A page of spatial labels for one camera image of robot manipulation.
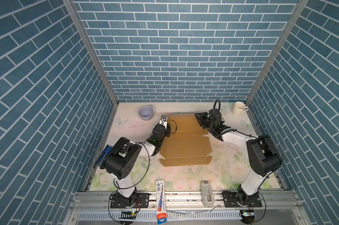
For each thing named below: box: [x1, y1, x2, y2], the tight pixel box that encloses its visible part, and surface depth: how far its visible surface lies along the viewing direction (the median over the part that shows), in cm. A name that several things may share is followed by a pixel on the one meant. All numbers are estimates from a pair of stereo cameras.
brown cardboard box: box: [159, 113, 213, 167], surface depth 93 cm
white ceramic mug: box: [232, 101, 249, 116], surface depth 110 cm
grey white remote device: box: [200, 180, 215, 207], surface depth 74 cm
